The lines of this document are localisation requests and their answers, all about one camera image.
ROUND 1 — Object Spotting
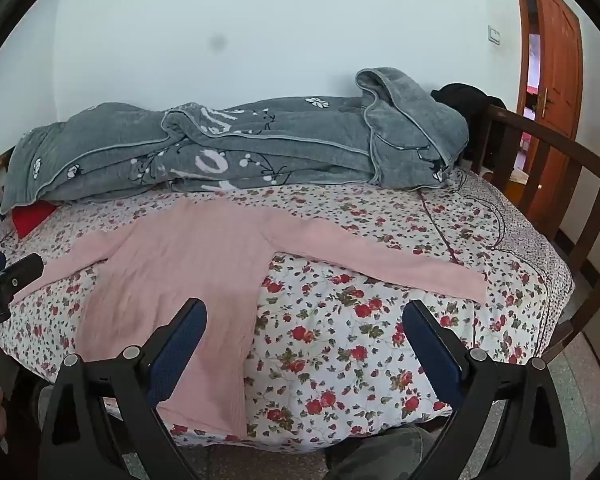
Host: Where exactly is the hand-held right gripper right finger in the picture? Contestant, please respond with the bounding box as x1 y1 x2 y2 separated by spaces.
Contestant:
402 300 572 480

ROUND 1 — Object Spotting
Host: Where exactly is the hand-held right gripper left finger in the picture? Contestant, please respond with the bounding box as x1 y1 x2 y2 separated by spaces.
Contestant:
39 298 209 480

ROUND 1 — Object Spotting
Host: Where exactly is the pink knit sweater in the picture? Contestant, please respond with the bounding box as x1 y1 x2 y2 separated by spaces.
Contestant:
10 197 490 440

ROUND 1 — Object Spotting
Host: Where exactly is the red pillow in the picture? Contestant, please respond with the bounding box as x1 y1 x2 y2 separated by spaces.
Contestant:
11 200 58 239

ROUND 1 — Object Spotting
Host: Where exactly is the floral bed quilt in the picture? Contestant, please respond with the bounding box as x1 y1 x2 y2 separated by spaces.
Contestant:
0 167 575 455

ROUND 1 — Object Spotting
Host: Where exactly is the person's grey trouser leg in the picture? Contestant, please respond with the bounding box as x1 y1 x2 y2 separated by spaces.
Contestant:
324 424 448 480

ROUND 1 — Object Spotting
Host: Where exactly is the dark wooden bed footboard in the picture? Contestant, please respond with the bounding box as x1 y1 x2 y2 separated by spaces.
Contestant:
472 102 600 363

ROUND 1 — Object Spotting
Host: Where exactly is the grey patterned blanket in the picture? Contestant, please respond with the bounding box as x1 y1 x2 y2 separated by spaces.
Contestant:
0 66 470 216

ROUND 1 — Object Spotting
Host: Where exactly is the black garment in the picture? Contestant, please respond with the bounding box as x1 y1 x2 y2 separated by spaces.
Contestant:
430 82 507 171

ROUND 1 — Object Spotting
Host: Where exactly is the brown wooden door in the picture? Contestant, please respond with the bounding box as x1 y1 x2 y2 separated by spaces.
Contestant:
511 0 586 223

